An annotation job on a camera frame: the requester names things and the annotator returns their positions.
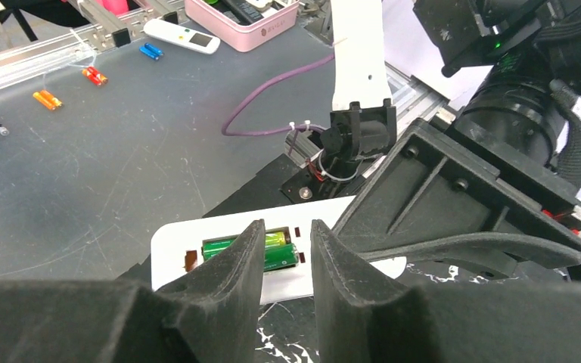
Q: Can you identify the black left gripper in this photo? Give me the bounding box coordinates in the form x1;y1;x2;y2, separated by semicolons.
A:
334;1;581;279

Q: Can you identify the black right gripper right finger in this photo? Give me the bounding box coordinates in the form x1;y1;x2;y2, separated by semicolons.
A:
311;219;581;362

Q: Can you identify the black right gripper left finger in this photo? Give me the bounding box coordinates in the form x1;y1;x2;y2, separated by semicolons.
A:
0;220;265;362

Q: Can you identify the green battery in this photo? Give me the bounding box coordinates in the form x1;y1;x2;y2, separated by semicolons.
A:
201;231;291;259
263;244;300;272

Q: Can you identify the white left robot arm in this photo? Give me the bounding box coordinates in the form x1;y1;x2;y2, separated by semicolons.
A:
306;1;581;278

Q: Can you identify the white spare remote control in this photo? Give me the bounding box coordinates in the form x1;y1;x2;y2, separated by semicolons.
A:
143;19;221;54

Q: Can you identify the pink storage box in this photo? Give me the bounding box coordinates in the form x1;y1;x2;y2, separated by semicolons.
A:
185;1;299;52

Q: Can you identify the red battery pair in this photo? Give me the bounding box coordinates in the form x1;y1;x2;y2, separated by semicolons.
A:
82;66;108;86

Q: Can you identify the blue battery pair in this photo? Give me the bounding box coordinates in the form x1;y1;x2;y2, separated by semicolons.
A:
139;42;163;61

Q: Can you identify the orange battery pair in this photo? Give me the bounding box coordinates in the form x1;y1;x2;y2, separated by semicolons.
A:
33;89;64;110

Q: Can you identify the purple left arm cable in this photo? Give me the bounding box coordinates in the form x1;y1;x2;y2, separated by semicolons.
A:
221;52;337;138

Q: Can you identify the aluminium frame rail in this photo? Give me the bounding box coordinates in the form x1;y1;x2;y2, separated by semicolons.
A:
0;1;188;90

